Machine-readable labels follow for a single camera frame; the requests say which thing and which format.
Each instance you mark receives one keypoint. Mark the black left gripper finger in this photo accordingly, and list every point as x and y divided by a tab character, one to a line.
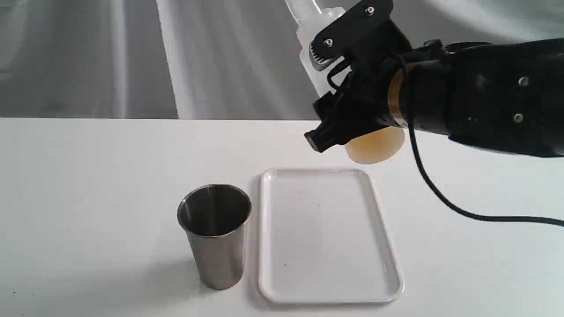
343	118

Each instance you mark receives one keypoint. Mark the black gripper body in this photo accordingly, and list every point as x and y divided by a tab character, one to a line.
370	64

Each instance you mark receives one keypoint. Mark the translucent squeeze bottle amber liquid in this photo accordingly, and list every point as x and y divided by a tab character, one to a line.
311	17

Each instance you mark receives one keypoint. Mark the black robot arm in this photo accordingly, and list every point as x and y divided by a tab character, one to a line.
500	97

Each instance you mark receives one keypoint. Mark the stainless steel cup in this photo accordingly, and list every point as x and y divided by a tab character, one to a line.
214	218

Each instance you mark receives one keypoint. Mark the white plastic tray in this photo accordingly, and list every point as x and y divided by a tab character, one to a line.
322	240

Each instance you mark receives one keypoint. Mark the grey backdrop cloth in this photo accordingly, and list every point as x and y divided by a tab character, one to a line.
152	59

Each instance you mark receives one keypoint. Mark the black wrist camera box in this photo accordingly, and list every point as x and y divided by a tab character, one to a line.
355	24

